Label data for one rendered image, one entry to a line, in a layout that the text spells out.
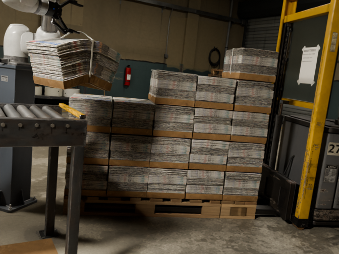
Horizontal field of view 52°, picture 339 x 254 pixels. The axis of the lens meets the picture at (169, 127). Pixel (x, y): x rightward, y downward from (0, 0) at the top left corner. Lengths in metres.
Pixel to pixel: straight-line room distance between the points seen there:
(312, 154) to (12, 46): 2.19
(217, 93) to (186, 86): 0.23
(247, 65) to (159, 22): 7.65
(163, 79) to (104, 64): 0.59
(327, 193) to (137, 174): 1.44
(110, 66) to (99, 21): 7.46
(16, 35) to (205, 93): 1.33
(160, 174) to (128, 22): 7.49
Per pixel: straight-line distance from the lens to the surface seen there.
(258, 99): 2.63
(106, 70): 1.97
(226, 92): 2.54
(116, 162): 2.47
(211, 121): 2.53
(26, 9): 1.83
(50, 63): 1.87
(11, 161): 2.60
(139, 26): 9.83
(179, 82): 2.44
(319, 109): 2.65
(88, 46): 1.88
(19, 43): 2.55
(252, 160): 2.71
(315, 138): 2.68
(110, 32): 9.49
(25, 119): 1.57
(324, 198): 2.91
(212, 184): 2.64
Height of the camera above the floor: 1.05
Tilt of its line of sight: 9 degrees down
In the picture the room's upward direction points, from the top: 6 degrees clockwise
